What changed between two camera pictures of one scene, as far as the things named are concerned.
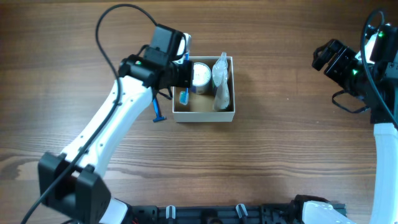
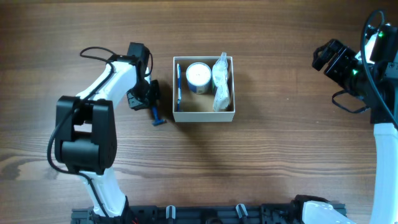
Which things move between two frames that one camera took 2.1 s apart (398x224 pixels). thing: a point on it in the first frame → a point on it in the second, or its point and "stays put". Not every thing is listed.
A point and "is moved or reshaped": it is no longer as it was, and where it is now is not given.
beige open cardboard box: (200, 107) stays put
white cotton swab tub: (201, 79) stays put
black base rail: (268, 213) stays put
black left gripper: (186, 73) → (144, 97)
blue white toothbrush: (184, 95) is moved or reshaped
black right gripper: (329, 58) stays put
